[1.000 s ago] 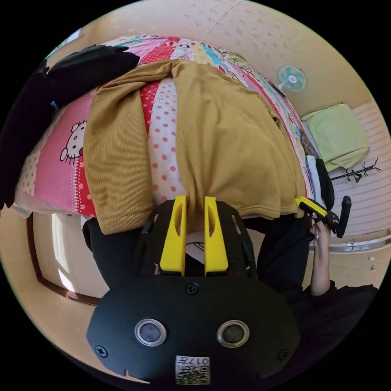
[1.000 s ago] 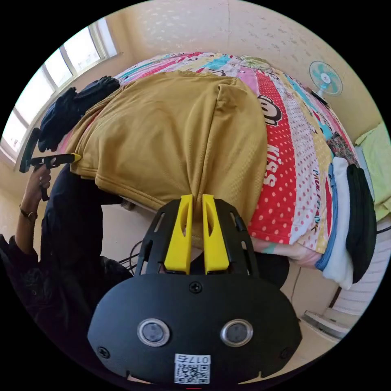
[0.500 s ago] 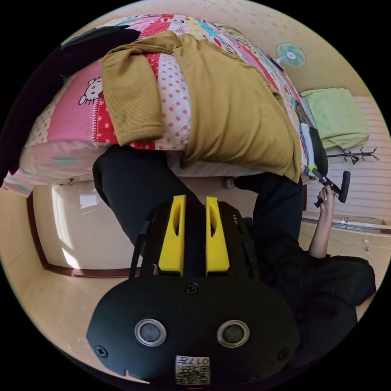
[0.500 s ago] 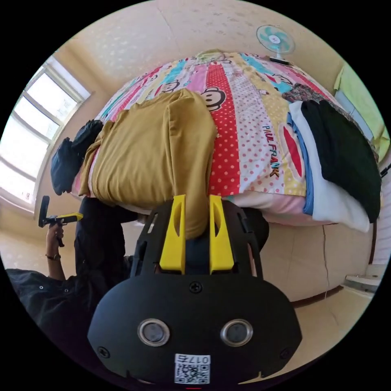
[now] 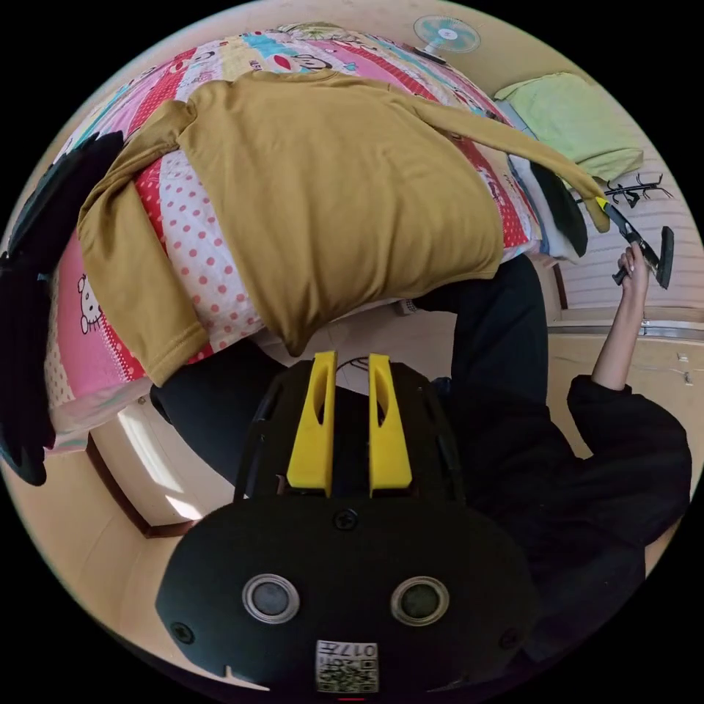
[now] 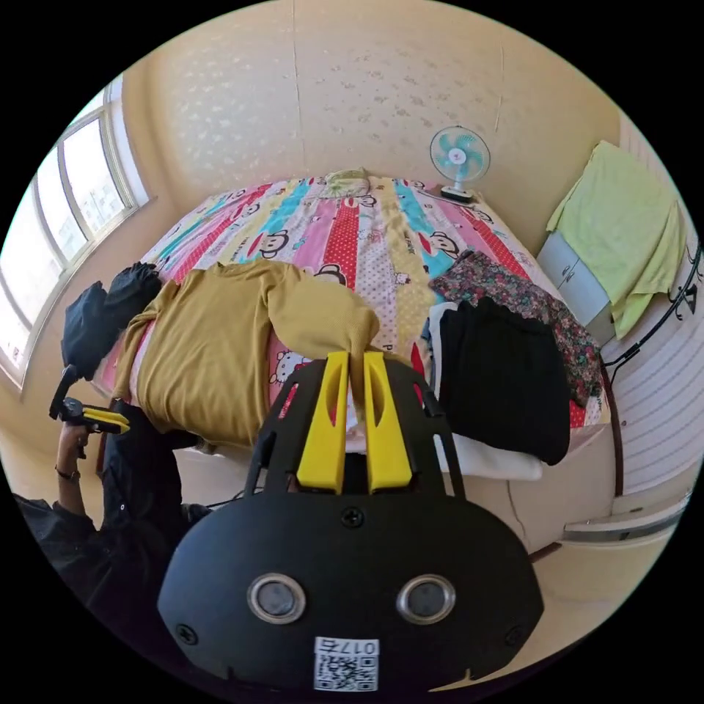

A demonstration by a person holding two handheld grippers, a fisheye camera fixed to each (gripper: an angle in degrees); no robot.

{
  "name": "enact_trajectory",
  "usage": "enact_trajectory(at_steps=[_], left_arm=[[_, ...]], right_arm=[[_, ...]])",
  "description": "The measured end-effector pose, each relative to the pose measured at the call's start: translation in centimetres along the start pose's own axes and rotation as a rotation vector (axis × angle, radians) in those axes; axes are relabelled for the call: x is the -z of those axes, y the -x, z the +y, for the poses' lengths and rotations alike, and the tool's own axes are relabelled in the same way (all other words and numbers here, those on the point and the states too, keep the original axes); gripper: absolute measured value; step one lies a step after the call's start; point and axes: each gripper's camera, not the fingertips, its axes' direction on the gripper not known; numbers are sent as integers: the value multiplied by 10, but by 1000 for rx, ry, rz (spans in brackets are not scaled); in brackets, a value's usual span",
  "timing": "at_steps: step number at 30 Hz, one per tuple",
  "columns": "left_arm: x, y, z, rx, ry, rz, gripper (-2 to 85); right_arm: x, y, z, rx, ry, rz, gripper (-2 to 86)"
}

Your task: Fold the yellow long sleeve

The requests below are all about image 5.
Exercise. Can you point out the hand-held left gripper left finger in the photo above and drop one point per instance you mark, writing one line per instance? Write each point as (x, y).
(309, 440)

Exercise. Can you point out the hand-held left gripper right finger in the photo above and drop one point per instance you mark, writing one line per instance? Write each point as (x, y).
(389, 440)

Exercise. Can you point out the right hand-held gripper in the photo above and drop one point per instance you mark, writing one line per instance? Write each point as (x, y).
(632, 234)

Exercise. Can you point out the yellow long sleeve shirt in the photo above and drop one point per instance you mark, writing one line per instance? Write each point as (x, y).
(330, 192)

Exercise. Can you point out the person's right forearm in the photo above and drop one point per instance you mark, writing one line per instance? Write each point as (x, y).
(619, 341)

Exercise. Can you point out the person's right hand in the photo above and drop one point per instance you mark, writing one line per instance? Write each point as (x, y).
(638, 275)

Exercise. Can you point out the pile of mixed clothes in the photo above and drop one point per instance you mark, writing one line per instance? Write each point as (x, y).
(561, 214)

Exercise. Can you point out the light green cushion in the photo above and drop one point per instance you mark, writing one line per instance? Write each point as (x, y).
(572, 124)

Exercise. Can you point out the person's body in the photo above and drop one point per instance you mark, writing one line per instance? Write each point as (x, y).
(550, 495)

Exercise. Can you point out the small teal fan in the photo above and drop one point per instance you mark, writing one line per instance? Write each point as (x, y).
(446, 34)

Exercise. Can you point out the bed with printed sheet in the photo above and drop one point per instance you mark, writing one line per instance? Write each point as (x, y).
(192, 236)

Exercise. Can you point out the pile of black clothes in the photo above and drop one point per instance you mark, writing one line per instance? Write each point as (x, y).
(27, 330)

